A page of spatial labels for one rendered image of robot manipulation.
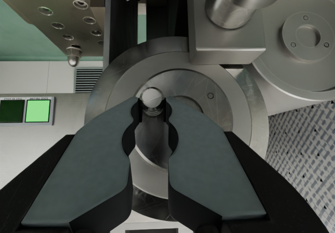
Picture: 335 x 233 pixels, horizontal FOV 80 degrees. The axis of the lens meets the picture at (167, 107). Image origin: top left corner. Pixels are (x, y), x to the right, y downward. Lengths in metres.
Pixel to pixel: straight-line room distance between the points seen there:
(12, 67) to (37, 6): 3.23
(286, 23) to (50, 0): 0.35
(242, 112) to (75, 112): 0.43
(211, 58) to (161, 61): 0.04
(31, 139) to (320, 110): 0.55
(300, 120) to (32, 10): 0.47
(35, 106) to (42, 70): 2.87
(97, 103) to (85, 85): 2.93
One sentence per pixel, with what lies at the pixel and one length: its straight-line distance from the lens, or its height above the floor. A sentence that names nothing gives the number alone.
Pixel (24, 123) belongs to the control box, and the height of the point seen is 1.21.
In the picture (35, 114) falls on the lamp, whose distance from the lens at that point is 0.57.
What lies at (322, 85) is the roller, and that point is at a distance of 0.22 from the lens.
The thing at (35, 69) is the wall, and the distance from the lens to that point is 3.49.
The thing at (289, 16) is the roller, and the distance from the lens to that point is 0.24.
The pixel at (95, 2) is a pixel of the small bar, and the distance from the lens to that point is 0.39.
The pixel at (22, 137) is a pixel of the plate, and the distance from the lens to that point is 0.58.
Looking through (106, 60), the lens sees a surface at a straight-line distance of 0.19.
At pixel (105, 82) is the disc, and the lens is 0.17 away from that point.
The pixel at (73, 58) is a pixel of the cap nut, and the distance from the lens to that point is 0.55.
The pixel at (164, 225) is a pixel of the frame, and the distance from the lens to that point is 0.52.
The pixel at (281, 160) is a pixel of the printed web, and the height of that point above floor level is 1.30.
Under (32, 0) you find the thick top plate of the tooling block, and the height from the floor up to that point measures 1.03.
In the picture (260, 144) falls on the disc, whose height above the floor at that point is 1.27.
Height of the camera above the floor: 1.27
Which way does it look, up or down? 10 degrees down
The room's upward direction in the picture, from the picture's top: 179 degrees clockwise
